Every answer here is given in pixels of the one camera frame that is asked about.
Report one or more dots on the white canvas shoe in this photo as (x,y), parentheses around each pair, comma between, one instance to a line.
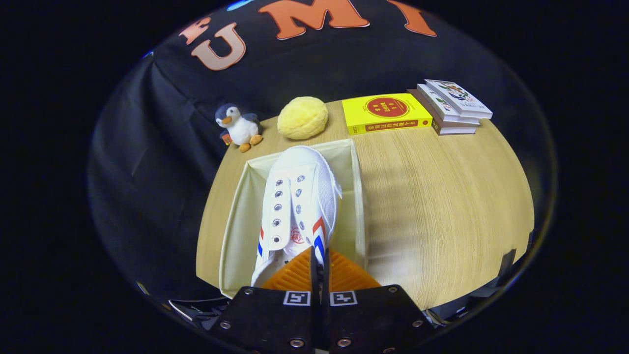
(300,196)

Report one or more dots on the brown book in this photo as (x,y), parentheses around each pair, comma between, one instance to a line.
(457,130)

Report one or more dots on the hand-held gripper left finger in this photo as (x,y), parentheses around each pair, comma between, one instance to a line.
(275,319)

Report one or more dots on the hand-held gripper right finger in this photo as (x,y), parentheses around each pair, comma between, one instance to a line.
(368,319)

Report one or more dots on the cream fabric storage box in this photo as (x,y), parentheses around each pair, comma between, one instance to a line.
(241,236)

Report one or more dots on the black backdrop cloth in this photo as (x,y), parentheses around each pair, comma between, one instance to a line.
(147,162)

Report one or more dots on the yellow book with red circle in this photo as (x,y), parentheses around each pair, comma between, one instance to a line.
(383,115)

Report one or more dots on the yellow round plush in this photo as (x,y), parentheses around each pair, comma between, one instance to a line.
(302,118)

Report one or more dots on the penguin plush toy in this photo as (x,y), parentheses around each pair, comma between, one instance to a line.
(241,129)

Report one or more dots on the white illustrated book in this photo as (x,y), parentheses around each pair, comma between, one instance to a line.
(459,96)

